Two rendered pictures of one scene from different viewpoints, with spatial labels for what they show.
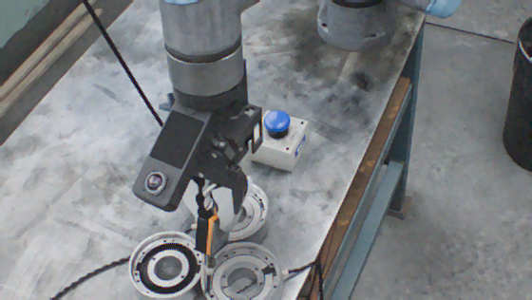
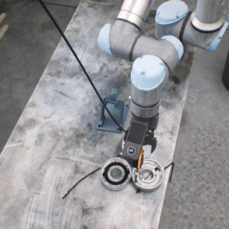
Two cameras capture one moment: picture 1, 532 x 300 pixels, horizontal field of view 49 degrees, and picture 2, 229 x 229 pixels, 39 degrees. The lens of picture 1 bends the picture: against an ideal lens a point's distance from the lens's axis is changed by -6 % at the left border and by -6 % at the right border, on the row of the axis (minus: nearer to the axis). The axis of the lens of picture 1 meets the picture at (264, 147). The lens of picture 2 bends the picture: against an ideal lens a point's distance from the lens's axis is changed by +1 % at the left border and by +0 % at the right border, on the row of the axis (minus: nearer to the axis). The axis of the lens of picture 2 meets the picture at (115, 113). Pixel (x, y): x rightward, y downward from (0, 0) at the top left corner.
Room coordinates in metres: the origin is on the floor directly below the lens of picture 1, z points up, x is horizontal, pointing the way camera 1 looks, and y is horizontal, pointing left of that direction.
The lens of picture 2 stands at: (0.02, 0.20, 1.83)
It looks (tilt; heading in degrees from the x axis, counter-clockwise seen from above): 57 degrees down; 350
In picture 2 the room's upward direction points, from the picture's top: 6 degrees counter-clockwise
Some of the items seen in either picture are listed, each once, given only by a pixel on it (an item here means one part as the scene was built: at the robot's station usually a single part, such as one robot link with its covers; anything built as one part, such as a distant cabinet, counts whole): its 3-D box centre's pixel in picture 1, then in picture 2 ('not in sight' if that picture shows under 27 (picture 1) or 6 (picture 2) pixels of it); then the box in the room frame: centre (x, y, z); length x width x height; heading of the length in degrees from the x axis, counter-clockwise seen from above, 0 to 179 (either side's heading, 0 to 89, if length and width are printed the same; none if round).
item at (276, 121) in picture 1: (277, 128); not in sight; (0.64, -0.02, 0.85); 0.04 x 0.04 x 0.05
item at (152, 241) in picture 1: (169, 271); (116, 174); (0.43, 0.15, 0.82); 0.10 x 0.10 x 0.04
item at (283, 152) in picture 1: (280, 138); not in sight; (0.64, -0.03, 0.82); 0.08 x 0.07 x 0.05; 149
